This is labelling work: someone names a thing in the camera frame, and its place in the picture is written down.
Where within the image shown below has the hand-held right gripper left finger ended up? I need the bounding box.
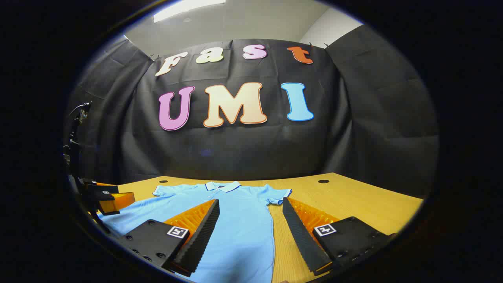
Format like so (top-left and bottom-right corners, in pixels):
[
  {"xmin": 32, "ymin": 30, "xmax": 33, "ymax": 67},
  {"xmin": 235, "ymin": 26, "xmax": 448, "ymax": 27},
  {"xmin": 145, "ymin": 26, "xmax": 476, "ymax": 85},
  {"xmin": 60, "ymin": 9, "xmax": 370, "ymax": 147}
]
[{"xmin": 117, "ymin": 198, "xmax": 221, "ymax": 277}]

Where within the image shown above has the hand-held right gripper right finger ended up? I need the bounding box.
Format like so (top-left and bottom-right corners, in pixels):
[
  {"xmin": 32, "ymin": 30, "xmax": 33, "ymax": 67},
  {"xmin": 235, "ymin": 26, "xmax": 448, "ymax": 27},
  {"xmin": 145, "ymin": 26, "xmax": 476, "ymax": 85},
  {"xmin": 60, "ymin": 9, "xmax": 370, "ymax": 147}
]
[{"xmin": 282, "ymin": 197, "xmax": 398, "ymax": 276}]

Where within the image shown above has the light blue polo T-shirt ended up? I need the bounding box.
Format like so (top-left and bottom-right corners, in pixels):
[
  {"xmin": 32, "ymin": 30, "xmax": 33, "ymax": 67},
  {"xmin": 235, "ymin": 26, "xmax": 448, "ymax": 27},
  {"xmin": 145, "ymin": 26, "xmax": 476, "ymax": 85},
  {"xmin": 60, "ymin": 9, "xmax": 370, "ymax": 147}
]
[{"xmin": 96, "ymin": 181, "xmax": 292, "ymax": 283}]

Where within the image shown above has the black backdrop cloth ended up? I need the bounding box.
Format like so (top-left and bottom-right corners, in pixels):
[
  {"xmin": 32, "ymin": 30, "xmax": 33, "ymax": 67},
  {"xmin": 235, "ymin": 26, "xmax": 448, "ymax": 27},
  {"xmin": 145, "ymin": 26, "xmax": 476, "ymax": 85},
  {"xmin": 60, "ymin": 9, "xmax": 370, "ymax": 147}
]
[{"xmin": 65, "ymin": 24, "xmax": 440, "ymax": 199}]

